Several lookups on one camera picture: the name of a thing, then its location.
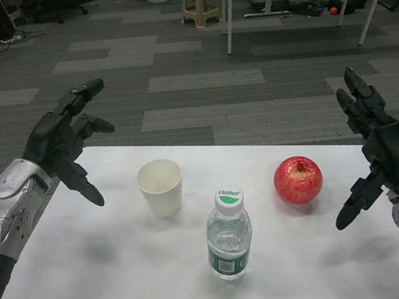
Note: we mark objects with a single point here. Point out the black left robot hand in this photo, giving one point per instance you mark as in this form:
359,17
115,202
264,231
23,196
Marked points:
52,142

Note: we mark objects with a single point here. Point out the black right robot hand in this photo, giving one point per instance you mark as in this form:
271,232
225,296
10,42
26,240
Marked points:
392,152

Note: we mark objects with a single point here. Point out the white paper cup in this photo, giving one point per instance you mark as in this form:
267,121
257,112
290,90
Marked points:
163,199

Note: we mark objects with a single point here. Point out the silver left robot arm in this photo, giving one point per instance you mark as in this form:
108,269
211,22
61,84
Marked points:
9,196

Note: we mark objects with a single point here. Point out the red apple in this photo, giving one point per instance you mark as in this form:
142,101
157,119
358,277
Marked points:
298,182

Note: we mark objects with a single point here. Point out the black office chair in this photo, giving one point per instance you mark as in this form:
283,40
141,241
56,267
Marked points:
65,1

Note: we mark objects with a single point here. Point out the small orange ball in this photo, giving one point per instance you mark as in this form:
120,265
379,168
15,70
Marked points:
333,11

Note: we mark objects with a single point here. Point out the black bag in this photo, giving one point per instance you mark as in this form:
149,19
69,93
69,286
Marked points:
355,2

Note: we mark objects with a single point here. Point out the black equipment case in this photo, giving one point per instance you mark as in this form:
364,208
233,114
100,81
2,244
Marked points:
309,8

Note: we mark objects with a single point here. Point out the clear plastic water bottle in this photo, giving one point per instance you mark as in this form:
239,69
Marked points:
229,245

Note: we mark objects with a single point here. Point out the beige plastic stool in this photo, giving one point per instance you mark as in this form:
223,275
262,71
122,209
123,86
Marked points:
200,13

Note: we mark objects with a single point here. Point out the white metal-legged table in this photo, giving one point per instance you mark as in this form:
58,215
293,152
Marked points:
228,12

